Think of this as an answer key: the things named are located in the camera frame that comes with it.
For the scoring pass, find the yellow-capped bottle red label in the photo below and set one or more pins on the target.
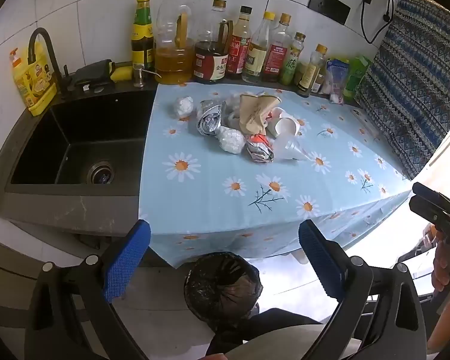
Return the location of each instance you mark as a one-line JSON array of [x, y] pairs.
[[276, 58]]

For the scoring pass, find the yellow sponge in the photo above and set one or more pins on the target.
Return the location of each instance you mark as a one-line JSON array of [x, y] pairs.
[[122, 74]]

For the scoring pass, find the blue daisy tablecloth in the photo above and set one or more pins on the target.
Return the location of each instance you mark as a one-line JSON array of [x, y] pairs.
[[217, 202]]

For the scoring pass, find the person's beige top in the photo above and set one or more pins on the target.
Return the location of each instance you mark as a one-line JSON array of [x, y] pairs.
[[285, 341]]

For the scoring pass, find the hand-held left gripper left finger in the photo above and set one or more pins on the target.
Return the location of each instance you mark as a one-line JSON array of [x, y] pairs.
[[127, 258]]

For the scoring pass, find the blue white packet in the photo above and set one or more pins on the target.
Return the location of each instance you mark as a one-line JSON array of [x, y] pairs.
[[335, 78]]

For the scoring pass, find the metal soap pump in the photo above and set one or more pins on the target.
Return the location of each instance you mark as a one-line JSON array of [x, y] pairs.
[[138, 77]]

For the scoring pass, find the bin with black bag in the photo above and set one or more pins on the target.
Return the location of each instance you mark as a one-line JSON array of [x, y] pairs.
[[221, 288]]

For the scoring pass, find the clear bottle beige label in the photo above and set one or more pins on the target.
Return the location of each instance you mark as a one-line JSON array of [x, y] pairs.
[[255, 58]]

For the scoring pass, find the clear plastic bag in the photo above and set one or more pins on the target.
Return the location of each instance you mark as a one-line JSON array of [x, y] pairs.
[[232, 107]]

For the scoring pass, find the plastic wrap ball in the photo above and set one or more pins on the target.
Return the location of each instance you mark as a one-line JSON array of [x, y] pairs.
[[230, 139]]

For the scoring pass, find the white paper cup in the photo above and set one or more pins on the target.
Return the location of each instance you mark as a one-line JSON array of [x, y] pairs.
[[278, 112], [287, 126]]

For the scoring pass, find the black faucet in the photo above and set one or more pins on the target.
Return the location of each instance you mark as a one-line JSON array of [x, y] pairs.
[[54, 58]]

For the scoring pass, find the black wall socket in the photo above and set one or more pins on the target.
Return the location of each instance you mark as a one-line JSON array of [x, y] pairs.
[[328, 5]]

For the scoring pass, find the colourful wrapper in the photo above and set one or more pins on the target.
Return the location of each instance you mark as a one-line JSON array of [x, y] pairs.
[[260, 150]]

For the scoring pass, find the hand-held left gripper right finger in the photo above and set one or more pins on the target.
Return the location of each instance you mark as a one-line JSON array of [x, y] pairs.
[[318, 262]]

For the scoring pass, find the person's right hand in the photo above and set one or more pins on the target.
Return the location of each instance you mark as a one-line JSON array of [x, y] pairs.
[[440, 266]]

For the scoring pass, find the metal sink drain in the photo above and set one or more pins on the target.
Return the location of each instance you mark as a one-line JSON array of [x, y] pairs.
[[100, 172]]

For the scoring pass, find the person's right forearm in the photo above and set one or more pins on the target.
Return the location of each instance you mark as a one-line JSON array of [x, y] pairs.
[[448, 335]]

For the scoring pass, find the dark soy sauce jug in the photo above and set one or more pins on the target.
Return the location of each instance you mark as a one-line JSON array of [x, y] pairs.
[[212, 62]]

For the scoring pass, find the clear oil jug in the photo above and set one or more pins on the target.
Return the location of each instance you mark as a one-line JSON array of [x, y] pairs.
[[172, 62]]

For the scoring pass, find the white paper ball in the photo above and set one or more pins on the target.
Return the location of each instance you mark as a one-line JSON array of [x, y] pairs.
[[183, 106]]

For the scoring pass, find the green packet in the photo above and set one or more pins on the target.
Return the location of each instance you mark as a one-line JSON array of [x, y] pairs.
[[356, 77]]

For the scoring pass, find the yellow dish soap bottle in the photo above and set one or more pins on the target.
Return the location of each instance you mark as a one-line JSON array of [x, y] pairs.
[[33, 86]]

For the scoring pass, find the green glass bottle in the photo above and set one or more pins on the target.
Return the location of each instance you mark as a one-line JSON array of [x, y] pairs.
[[142, 37]]

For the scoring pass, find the small yellow-capped bottle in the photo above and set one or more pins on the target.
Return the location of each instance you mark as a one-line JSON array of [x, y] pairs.
[[310, 75]]

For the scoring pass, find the silver foil bag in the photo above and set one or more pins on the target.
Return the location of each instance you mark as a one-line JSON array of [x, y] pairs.
[[210, 120]]

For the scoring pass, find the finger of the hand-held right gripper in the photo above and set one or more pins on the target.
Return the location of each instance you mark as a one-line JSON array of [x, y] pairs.
[[422, 207], [423, 189]]

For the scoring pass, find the black sink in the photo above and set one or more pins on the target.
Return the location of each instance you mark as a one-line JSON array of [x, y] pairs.
[[78, 150]]

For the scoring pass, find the brown paper bag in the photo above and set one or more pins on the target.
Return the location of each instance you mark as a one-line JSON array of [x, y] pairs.
[[255, 114]]

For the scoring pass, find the blue patterned cloth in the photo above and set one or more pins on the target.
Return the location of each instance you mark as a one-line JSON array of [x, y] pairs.
[[408, 82]]

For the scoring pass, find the bottle green label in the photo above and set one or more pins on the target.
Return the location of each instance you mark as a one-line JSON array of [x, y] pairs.
[[290, 65]]

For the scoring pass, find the dark bottle red label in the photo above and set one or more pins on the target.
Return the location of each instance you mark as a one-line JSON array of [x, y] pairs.
[[238, 52]]

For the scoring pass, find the clear plastic cup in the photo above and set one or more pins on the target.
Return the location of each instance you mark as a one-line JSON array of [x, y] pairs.
[[290, 148]]

